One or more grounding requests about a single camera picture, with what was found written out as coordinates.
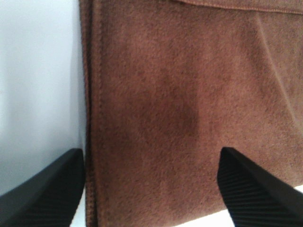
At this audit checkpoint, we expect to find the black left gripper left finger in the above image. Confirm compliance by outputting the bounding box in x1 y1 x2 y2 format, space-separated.
0 148 85 227

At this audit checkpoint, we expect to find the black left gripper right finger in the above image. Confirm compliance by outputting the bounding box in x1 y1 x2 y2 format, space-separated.
217 147 303 227

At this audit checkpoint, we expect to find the brown towel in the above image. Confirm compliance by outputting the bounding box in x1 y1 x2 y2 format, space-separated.
80 0 303 227

